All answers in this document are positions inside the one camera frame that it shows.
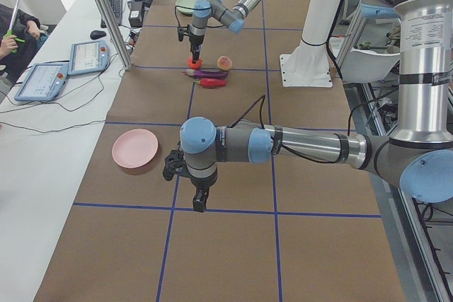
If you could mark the yellow pink peach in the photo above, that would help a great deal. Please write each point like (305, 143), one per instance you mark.
(224, 63)

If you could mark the black power adapter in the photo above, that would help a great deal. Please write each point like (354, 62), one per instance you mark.
(136, 14)

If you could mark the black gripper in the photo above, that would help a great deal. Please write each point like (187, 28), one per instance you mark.
(202, 184)
(195, 37)

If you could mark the teach pendant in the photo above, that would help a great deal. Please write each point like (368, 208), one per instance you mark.
(43, 82)
(88, 57)

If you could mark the near teach pendant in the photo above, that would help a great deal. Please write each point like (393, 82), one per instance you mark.
(43, 82)

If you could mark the person at the desk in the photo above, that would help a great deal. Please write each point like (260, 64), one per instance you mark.
(20, 46)

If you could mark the black computer mouse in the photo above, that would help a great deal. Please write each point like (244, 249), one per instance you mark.
(97, 34)

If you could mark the black keyboard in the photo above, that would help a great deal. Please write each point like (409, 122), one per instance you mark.
(117, 9)

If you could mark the white chair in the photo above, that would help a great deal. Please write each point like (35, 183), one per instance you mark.
(367, 66)

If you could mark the white camera stand base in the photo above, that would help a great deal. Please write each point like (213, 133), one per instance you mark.
(308, 65)

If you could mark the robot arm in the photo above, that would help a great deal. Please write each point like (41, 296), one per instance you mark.
(231, 18)
(416, 157)

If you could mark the light green plate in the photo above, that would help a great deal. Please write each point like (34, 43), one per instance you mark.
(185, 7)

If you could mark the green handled grabber stick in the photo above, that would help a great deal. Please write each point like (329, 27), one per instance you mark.
(16, 12)

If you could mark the purple eggplant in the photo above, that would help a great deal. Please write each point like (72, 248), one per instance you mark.
(203, 74)

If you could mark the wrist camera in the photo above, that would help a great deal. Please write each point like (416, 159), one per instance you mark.
(182, 32)
(173, 165)

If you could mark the far teach pendant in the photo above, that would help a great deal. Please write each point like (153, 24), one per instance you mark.
(88, 57)

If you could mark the aluminium frame post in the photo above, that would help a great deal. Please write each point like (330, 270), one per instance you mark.
(113, 28)

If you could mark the pink plate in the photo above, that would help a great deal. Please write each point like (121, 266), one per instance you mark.
(135, 148)

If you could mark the red chili pepper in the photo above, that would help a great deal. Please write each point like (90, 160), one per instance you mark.
(210, 83)

